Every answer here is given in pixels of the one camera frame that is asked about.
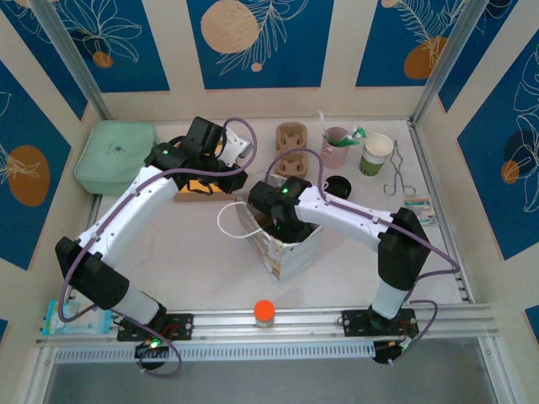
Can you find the white paper gift bag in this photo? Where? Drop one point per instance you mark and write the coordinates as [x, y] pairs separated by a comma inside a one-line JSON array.
[[295, 265]]

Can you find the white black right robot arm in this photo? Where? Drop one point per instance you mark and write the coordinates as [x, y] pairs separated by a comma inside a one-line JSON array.
[[358, 214]]

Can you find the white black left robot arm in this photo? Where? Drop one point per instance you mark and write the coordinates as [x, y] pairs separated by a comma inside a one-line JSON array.
[[122, 223]]

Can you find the blue wet wipes pack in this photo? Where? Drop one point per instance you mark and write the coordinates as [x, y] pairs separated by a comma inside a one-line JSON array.
[[84, 320]]

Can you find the yellow napkin stack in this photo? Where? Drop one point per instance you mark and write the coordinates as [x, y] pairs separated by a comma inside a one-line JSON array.
[[198, 185]]

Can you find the brown cardboard box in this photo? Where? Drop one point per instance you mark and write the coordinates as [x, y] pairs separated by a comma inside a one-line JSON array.
[[185, 197]]

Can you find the brown pulp cup carrier stack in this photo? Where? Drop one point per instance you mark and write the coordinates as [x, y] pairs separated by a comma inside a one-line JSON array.
[[292, 143]]

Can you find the black cup lid stack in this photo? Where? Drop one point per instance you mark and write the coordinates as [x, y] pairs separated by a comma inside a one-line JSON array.
[[339, 185]]

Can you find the mint green zip pouch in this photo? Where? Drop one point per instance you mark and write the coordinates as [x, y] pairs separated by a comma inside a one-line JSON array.
[[109, 155]]

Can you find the pink cup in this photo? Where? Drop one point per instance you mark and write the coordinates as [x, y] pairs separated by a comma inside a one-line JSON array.
[[332, 155]]

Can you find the green white sachet bundle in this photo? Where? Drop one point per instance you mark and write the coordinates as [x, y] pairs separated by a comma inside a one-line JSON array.
[[347, 138]]

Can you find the orange round button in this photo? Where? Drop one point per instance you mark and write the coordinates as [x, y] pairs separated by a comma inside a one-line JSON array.
[[264, 310]]

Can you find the green white paper cup stack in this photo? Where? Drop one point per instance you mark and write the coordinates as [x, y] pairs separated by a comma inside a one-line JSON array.
[[379, 147]]

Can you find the small printed sachet packet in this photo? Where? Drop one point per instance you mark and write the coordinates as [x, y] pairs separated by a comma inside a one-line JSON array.
[[421, 210]]

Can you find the black controller board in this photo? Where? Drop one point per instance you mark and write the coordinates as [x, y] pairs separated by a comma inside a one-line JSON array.
[[151, 349], [391, 351]]

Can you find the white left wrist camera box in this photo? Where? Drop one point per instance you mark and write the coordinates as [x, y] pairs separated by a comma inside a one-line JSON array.
[[236, 145]]

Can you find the aluminium table side rail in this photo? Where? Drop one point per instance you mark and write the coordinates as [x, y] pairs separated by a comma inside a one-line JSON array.
[[423, 155], [93, 210]]

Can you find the aluminium front rail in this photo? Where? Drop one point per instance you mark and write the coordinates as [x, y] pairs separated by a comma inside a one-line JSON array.
[[303, 322]]

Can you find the aluminium frame post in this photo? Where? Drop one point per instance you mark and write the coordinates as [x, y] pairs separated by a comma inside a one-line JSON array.
[[448, 59], [72, 59]]

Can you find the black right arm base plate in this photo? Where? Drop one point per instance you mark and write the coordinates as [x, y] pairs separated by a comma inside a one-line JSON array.
[[353, 322]]

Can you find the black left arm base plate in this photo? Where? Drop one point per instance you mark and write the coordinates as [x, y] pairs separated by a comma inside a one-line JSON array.
[[181, 326]]

